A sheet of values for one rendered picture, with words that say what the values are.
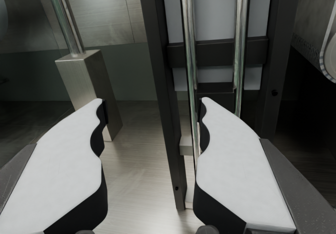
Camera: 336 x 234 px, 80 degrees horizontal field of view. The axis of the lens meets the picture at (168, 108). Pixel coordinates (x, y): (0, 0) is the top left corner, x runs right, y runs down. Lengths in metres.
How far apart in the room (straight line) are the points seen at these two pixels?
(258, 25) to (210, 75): 0.08
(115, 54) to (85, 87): 0.27
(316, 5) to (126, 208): 0.53
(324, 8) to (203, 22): 0.22
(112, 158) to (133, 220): 0.21
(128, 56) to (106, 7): 0.18
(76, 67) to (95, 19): 0.29
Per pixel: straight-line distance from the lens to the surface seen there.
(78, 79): 0.60
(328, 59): 0.43
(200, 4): 0.28
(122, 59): 0.82
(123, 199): 0.51
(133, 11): 0.76
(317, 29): 0.45
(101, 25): 0.82
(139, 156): 0.59
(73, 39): 0.60
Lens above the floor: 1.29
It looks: 30 degrees down
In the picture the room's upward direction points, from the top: 8 degrees counter-clockwise
